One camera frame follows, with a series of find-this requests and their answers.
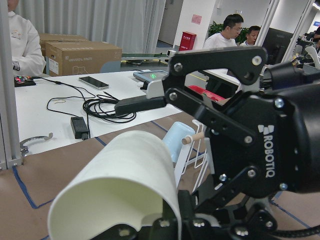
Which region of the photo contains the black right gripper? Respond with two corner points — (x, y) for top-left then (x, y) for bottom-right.
(193, 83), (320, 240)

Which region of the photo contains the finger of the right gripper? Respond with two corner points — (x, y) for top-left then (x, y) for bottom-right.
(114, 46), (268, 151)

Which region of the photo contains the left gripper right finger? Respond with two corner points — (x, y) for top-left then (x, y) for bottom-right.
(177, 190), (196, 225)

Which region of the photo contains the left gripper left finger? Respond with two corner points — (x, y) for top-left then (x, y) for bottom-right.
(94, 214), (179, 240)

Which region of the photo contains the white plastic cup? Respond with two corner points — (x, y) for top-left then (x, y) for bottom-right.
(47, 130), (182, 240)

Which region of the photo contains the light blue plastic cup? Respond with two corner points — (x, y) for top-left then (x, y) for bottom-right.
(162, 121), (196, 163)

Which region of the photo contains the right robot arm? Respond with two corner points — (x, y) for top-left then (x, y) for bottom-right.
(115, 46), (320, 240)

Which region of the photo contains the wooden rack dowel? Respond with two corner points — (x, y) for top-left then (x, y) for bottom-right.
(181, 131), (205, 145)

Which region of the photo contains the seated man white shirt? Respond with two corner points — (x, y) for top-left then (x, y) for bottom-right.
(203, 13), (244, 50)

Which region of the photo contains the red parts tray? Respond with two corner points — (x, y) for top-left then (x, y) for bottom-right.
(188, 85), (225, 102)

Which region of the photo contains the red fire cabinet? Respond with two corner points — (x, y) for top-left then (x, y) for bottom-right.
(178, 31), (197, 51)

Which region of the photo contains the black power adapter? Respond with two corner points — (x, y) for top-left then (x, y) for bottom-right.
(70, 116), (89, 140)

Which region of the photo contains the black smartphone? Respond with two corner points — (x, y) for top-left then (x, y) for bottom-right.
(78, 76), (109, 90)

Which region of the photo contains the cardboard box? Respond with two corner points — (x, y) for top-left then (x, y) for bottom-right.
(39, 33), (122, 77)

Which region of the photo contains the person in white coat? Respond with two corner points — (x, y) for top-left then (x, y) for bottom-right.
(7, 0), (46, 77)

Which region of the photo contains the white wire cup rack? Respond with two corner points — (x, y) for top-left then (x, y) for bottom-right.
(174, 119), (209, 192)

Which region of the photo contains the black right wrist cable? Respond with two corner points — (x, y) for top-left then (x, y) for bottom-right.
(269, 224), (320, 240)

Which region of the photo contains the coiled black cable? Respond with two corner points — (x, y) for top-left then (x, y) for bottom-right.
(82, 97), (137, 124)

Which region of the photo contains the aluminium frame post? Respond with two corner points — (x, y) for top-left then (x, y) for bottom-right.
(0, 0), (22, 171)

